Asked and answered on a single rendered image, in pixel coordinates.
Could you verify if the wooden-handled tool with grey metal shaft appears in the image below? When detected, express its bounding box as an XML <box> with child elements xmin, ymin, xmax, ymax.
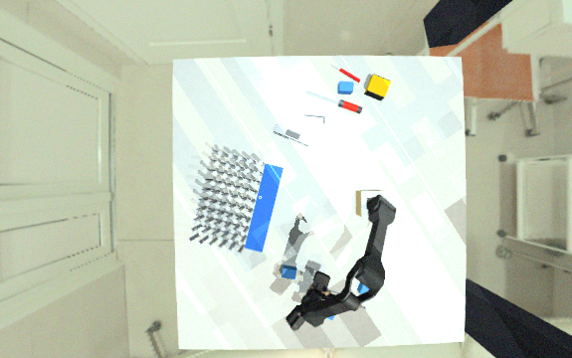
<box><xmin>309</xmin><ymin>285</ymin><xmax>366</xmax><ymax>309</ymax></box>

